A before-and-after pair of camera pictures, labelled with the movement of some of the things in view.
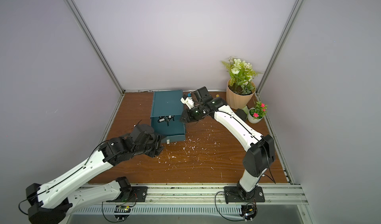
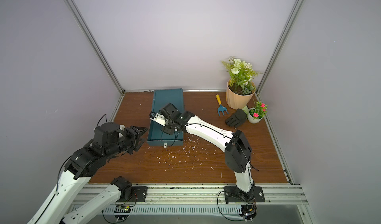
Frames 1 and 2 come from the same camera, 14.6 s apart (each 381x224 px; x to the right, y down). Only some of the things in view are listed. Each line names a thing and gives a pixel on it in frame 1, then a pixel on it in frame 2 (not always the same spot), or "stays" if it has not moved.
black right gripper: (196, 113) -> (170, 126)
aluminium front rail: (206, 195) stays
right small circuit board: (249, 211) stays
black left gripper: (157, 139) -> (134, 135)
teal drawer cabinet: (167, 103) stays
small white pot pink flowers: (255, 115) stays
